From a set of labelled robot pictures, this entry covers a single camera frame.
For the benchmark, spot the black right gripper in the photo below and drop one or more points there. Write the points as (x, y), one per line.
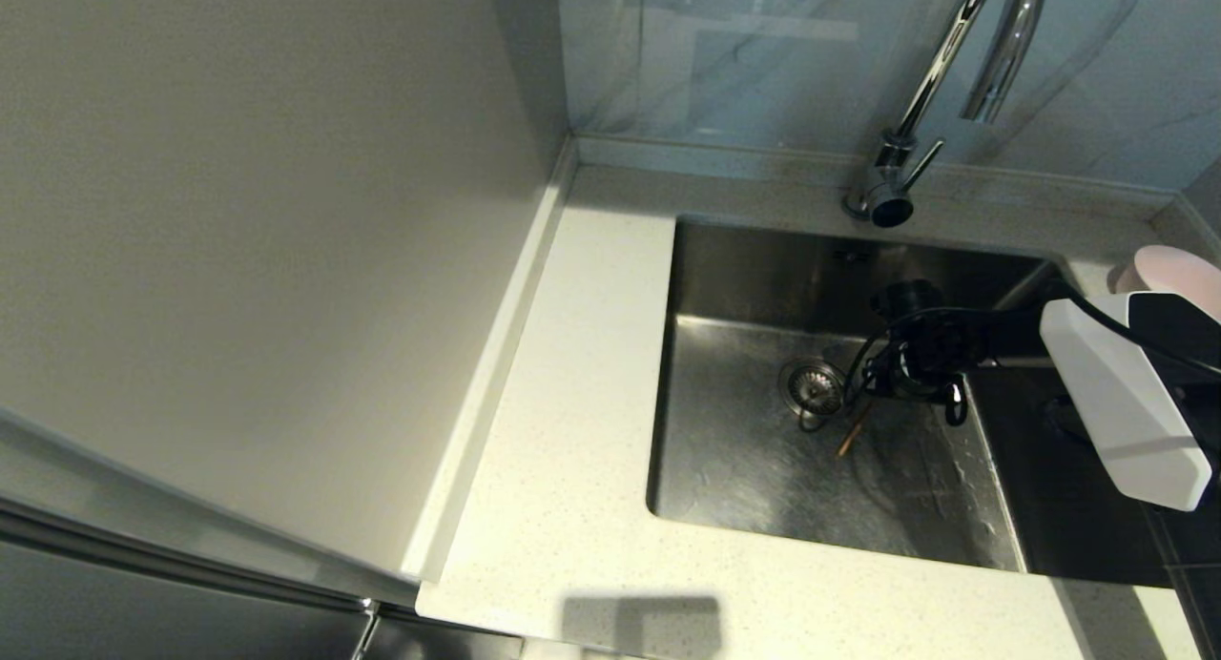
(940, 350)

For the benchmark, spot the wooden chopstick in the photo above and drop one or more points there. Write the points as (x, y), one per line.
(852, 436)

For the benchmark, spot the chrome gooseneck faucet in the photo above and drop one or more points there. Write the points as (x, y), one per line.
(887, 183)

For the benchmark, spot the pink plastic bowl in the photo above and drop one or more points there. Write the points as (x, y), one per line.
(1178, 269)

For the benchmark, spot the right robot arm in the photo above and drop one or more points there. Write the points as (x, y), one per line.
(1126, 393)

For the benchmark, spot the metal sink drain strainer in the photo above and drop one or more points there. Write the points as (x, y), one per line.
(813, 390)

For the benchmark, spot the stainless steel sink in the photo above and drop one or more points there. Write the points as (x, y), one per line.
(744, 488)

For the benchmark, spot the grey tall cabinet door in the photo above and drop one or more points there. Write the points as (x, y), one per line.
(143, 612)

